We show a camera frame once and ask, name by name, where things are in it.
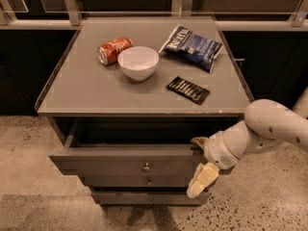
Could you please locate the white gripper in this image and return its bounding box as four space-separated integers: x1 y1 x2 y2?
187 131 239 198

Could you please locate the grey top drawer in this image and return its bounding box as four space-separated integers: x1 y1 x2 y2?
48 117 210 177

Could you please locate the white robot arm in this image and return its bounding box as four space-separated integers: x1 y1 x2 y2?
187 90 308 198

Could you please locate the grey drawer cabinet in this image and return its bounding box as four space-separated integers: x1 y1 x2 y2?
36 20 253 192

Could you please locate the grey middle drawer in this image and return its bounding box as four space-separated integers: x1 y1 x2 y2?
80 175 191 188

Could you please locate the black snack bar wrapper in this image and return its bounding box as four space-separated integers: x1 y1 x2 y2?
167 76 210 105

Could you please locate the blue chips bag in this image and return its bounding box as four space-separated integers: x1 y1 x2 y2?
160 25 223 73

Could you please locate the white ceramic bowl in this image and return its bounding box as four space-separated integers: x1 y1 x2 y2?
117 46 159 81

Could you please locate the red soda can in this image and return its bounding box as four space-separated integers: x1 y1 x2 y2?
98 38 134 65

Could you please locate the metal railing frame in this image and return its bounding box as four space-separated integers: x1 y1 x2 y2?
1 0 307 30

